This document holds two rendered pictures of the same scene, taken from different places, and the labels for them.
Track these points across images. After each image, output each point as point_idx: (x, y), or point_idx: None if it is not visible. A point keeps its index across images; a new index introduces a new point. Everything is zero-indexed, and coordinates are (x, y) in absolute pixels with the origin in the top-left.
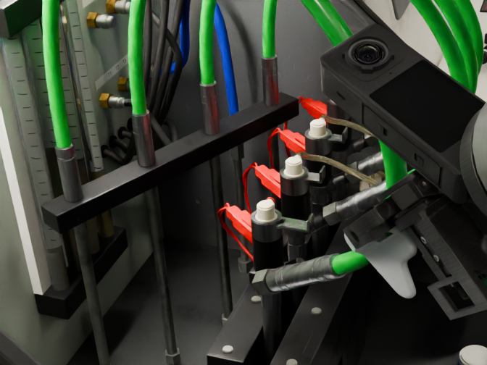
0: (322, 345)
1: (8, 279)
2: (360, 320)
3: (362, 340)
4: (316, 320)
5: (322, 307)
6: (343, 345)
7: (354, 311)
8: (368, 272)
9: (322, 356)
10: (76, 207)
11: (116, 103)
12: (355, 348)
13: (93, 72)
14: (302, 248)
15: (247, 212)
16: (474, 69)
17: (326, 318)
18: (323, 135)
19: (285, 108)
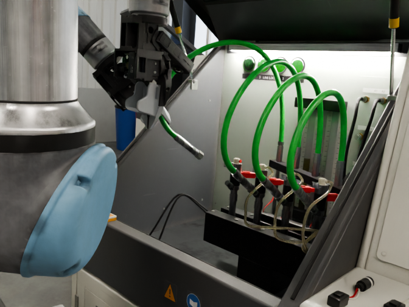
0: (219, 219)
1: (282, 187)
2: (263, 271)
3: (265, 289)
4: (231, 218)
5: (238, 221)
6: (239, 251)
7: (255, 254)
8: (277, 259)
9: (218, 224)
10: (272, 161)
11: (349, 172)
12: (254, 277)
13: (354, 157)
14: (255, 203)
15: (253, 173)
16: (252, 141)
17: (230, 220)
18: (286, 176)
19: (334, 188)
